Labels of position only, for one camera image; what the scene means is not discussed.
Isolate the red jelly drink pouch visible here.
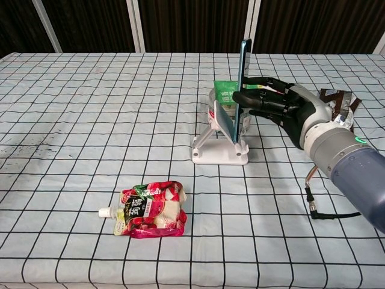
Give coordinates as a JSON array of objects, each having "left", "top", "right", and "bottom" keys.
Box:
[{"left": 98, "top": 180, "right": 188, "bottom": 240}]

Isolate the black smartphone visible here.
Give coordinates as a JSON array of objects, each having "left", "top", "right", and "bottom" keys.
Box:
[{"left": 233, "top": 38, "right": 253, "bottom": 144}]

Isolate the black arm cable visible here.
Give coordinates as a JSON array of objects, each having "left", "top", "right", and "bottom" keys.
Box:
[{"left": 304, "top": 164, "right": 362, "bottom": 220}]

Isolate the light blue checkered tablecloth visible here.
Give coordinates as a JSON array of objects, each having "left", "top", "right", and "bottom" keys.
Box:
[{"left": 0, "top": 52, "right": 385, "bottom": 289}]

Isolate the green tea packet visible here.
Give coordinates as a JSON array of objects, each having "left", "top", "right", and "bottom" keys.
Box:
[{"left": 213, "top": 80, "right": 265, "bottom": 105}]

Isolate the dark slatted partition panel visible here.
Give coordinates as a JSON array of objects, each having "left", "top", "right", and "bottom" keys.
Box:
[
  {"left": 138, "top": 0, "right": 250, "bottom": 54},
  {"left": 252, "top": 0, "right": 385, "bottom": 55},
  {"left": 42, "top": 0, "right": 136, "bottom": 54},
  {"left": 0, "top": 0, "right": 58, "bottom": 58}
]

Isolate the white phone stand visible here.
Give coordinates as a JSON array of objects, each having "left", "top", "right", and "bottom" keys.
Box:
[{"left": 192, "top": 100, "right": 250, "bottom": 166}]

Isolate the brown chocolate wrapper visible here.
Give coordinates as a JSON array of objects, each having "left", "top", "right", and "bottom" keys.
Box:
[{"left": 319, "top": 88, "right": 362, "bottom": 133}]

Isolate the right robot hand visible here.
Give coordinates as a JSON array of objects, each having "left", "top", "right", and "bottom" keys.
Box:
[{"left": 233, "top": 76, "right": 336, "bottom": 150}]

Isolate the clear plastic jar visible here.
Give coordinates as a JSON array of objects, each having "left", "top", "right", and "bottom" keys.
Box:
[{"left": 208, "top": 89, "right": 252, "bottom": 136}]

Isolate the white partition frame post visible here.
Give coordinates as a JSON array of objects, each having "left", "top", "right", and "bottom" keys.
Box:
[
  {"left": 371, "top": 30, "right": 385, "bottom": 55},
  {"left": 31, "top": 0, "right": 63, "bottom": 54},
  {"left": 126, "top": 0, "right": 146, "bottom": 54},
  {"left": 242, "top": 0, "right": 262, "bottom": 55}
]

